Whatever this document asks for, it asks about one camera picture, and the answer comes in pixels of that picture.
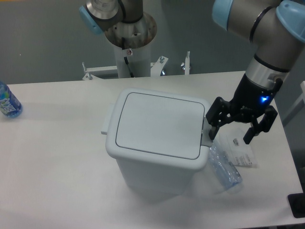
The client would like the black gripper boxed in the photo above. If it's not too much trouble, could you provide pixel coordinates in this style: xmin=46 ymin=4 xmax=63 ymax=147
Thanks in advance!
xmin=205 ymin=74 xmax=283 ymax=145

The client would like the grey lid release button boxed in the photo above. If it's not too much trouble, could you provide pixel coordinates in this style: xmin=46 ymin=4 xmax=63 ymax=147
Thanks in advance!
xmin=201 ymin=117 xmax=213 ymax=147

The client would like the white trash can lid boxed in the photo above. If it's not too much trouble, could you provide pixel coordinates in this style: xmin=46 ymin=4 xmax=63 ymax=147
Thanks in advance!
xmin=115 ymin=92 xmax=207 ymax=160

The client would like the white plastic trash can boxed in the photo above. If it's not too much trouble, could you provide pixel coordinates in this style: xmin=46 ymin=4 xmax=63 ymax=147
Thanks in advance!
xmin=103 ymin=88 xmax=211 ymax=195

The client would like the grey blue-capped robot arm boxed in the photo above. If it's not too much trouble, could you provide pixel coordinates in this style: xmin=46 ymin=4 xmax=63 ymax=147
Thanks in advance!
xmin=79 ymin=0 xmax=305 ymax=144

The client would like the clear plastic bag with label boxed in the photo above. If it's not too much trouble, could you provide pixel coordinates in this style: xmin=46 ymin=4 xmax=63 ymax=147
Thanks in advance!
xmin=219 ymin=128 xmax=257 ymax=167

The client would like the crushed clear plastic bottle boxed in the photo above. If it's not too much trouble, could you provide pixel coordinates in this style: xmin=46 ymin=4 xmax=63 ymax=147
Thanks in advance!
xmin=208 ymin=140 xmax=244 ymax=195

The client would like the black object at table edge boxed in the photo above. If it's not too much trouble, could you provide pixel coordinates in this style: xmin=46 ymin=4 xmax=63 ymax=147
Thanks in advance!
xmin=287 ymin=193 xmax=305 ymax=219

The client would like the blue labelled water bottle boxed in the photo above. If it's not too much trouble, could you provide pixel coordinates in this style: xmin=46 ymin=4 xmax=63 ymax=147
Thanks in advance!
xmin=0 ymin=82 xmax=23 ymax=118

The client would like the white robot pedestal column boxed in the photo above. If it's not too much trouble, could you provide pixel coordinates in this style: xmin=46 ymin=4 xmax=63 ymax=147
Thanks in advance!
xmin=113 ymin=44 xmax=151 ymax=78

